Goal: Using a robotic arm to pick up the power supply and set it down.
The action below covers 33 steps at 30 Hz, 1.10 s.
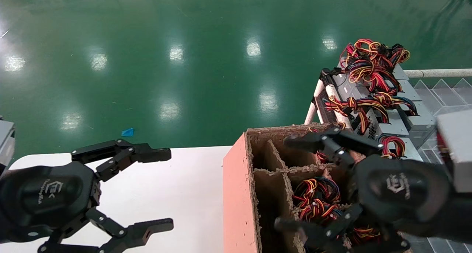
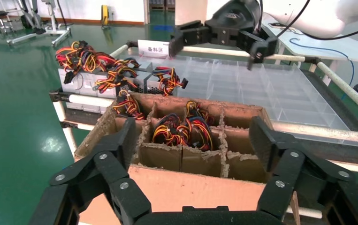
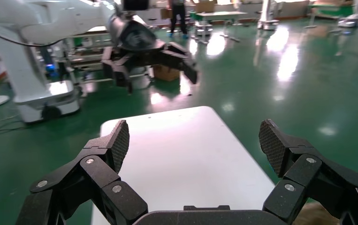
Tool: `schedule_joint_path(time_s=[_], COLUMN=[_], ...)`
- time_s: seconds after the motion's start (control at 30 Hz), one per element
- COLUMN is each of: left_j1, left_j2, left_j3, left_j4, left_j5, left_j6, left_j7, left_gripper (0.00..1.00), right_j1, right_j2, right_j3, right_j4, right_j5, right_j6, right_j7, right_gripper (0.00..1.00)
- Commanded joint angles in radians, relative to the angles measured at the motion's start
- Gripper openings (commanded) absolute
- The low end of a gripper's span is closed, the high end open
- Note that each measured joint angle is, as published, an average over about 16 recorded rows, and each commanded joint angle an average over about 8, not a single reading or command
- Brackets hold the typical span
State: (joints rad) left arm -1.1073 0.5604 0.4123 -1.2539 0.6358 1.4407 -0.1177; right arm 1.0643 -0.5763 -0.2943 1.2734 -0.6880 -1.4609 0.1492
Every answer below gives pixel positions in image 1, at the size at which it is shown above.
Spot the right wrist grey camera box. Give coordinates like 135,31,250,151
435,110,472,193

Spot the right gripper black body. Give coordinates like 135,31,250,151
354,155,452,225

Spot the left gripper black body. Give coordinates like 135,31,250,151
0,162,102,243

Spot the brown cardboard box with dividers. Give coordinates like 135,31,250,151
223,122,413,253

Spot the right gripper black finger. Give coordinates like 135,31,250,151
275,205,410,253
284,128,384,169

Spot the black pipe joint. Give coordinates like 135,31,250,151
320,68,335,86

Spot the grey power supply with cables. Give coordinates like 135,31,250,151
398,80,422,101
334,39,411,98
405,101,438,136
379,135,423,162
348,225,381,247

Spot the left wrist grey camera box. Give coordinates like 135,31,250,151
0,118,16,172

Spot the cable bundle in box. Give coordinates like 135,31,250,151
309,122,348,163

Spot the clear ribbed shelf panel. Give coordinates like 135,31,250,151
413,78,472,117

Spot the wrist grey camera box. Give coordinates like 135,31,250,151
0,118,16,172
435,110,472,193

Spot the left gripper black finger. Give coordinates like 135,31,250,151
71,139,172,181
37,208,174,253

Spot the vented grey power supply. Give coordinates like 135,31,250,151
324,92,419,142

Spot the white rack pipe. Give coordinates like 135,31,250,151
304,79,325,125
405,69,472,79
325,84,351,129

